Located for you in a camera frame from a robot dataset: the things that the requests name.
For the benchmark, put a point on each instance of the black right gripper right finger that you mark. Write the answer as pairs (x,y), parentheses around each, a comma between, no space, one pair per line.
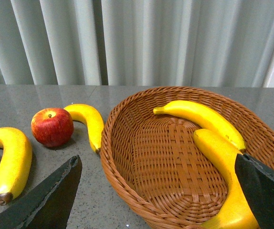
(257,182)

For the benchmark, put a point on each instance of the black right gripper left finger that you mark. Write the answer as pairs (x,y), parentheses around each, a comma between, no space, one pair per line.
(49,204)

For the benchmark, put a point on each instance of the red apple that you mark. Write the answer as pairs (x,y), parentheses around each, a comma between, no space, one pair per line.
(52,127)

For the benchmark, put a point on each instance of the yellow banana with green stem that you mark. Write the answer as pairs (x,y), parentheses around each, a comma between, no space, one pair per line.
(205,117)

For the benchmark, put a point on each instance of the brown wicker basket right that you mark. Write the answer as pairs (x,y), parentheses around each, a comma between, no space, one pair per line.
(154,166)

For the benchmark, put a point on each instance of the grey pleated curtain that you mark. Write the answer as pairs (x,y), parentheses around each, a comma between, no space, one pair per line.
(137,42)

